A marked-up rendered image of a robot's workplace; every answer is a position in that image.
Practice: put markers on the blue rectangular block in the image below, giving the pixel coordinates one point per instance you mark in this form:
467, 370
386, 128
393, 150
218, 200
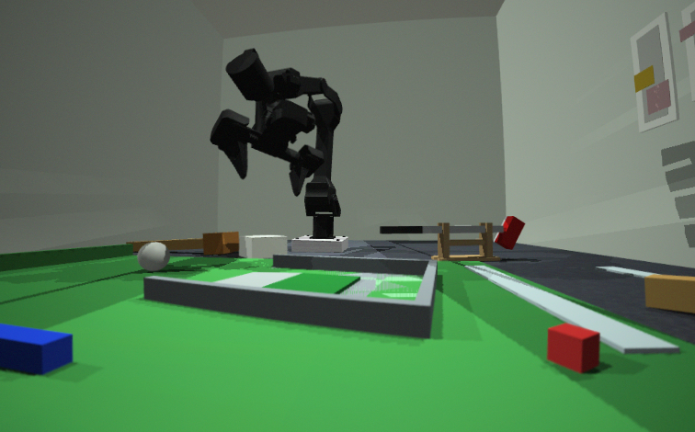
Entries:
34, 350

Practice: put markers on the white golf ball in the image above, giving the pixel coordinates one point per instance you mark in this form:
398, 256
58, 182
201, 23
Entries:
153, 256

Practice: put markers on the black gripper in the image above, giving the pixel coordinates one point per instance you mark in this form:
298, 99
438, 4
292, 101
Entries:
231, 134

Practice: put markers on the red block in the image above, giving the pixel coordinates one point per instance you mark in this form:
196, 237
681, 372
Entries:
574, 347

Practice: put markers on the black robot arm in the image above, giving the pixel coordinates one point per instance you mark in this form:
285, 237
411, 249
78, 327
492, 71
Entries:
273, 89

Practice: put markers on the white flat bar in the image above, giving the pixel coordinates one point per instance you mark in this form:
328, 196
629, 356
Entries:
619, 270
613, 333

